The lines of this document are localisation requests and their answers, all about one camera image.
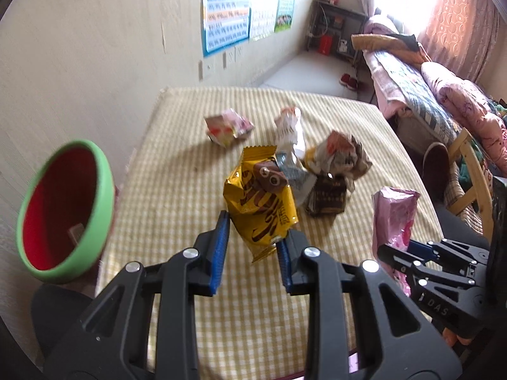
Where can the white pink wrapper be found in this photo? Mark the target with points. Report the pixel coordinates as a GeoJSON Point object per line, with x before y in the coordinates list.
{"type": "Point", "coordinates": [227, 126]}

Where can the silver foil wrapper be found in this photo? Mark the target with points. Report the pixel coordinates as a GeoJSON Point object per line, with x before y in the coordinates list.
{"type": "Point", "coordinates": [295, 176]}

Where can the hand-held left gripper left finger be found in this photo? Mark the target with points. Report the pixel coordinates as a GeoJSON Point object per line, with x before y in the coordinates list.
{"type": "Point", "coordinates": [220, 253]}

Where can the white table wall poster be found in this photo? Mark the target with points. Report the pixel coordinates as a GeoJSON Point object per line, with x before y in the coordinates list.
{"type": "Point", "coordinates": [265, 4]}

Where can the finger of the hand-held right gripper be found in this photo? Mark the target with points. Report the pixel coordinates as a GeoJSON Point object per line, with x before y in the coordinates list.
{"type": "Point", "coordinates": [396, 261]}
{"type": "Point", "coordinates": [422, 250]}

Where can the pink snack wrapper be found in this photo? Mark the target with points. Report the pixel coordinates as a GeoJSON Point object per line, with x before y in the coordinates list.
{"type": "Point", "coordinates": [394, 217]}

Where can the wooden chair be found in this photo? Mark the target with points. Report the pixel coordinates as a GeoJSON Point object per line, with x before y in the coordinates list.
{"type": "Point", "coordinates": [471, 174]}

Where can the pink pillow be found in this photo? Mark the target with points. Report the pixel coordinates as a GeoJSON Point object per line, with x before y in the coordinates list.
{"type": "Point", "coordinates": [380, 25]}

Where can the white orange wrapper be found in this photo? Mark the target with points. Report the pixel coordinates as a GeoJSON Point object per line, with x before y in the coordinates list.
{"type": "Point", "coordinates": [291, 126]}

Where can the yellow brown snack wrapper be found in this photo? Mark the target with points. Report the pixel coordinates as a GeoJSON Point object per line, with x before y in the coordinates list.
{"type": "Point", "coordinates": [261, 202]}

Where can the black garment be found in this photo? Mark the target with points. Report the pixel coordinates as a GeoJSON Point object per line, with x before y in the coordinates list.
{"type": "Point", "coordinates": [408, 41]}

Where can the orange yellow cloth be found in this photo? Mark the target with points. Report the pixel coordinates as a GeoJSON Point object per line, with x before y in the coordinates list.
{"type": "Point", "coordinates": [376, 41]}

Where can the blue plaid bedsheet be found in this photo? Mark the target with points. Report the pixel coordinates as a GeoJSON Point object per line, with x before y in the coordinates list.
{"type": "Point", "coordinates": [416, 87]}

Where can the blue letter wall poster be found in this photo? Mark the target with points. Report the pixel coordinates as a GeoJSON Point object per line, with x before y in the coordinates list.
{"type": "Point", "coordinates": [225, 12]}

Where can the dark metal shelf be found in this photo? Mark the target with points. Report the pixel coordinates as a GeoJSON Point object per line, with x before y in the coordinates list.
{"type": "Point", "coordinates": [336, 19]}

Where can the pink floral quilt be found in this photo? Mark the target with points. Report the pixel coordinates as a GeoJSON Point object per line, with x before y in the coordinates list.
{"type": "Point", "coordinates": [463, 103]}

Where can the green red trash bin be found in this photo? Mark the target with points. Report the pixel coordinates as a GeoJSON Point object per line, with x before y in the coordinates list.
{"type": "Point", "coordinates": [59, 206]}

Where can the white wall socket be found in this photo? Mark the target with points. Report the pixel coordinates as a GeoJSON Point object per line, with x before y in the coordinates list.
{"type": "Point", "coordinates": [228, 59]}
{"type": "Point", "coordinates": [206, 70]}
{"type": "Point", "coordinates": [239, 53]}

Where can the dark brown snack wrapper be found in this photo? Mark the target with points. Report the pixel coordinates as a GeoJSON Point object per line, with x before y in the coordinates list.
{"type": "Point", "coordinates": [326, 198]}

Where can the brown silver wrapper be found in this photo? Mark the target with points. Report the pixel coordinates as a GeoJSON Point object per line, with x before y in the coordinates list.
{"type": "Point", "coordinates": [340, 154]}

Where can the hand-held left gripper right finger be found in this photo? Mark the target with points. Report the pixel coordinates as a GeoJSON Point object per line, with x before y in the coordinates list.
{"type": "Point", "coordinates": [283, 263]}

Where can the bed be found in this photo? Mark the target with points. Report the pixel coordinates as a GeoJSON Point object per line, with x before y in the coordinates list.
{"type": "Point", "coordinates": [396, 91]}

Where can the small red bin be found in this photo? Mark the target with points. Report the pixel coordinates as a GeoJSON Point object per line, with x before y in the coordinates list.
{"type": "Point", "coordinates": [325, 45]}

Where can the green blue wall poster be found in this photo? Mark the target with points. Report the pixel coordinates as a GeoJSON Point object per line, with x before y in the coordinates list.
{"type": "Point", "coordinates": [286, 4]}

